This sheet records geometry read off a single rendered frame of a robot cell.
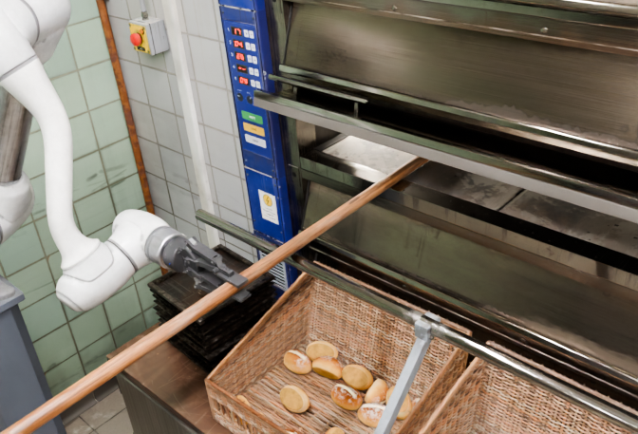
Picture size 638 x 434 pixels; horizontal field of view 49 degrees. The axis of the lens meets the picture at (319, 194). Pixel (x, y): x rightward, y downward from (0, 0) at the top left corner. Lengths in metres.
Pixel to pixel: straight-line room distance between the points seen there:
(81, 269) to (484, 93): 0.96
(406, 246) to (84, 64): 1.32
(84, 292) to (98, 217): 1.15
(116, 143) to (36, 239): 0.45
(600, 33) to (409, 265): 0.81
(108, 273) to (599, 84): 1.10
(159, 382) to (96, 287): 0.67
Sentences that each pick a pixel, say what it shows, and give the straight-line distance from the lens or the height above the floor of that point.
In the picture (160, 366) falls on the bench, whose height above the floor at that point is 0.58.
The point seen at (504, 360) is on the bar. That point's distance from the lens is 1.34.
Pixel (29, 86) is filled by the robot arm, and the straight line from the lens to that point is 1.63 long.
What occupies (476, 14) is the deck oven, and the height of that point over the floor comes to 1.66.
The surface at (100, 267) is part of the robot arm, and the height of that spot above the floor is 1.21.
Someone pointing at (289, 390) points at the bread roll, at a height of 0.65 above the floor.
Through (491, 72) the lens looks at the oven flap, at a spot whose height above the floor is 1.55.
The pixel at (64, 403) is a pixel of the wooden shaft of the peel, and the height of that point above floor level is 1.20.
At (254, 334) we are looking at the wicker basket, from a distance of 2.05.
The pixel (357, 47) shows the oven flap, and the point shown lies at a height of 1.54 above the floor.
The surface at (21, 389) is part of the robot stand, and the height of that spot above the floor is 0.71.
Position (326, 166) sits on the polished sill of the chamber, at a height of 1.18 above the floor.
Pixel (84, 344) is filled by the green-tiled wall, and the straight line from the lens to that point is 2.98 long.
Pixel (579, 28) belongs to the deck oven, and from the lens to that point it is 1.41.
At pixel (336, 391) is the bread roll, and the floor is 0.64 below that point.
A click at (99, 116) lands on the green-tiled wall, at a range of 2.66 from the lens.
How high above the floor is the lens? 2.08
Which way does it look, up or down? 30 degrees down
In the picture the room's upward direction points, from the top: 5 degrees counter-clockwise
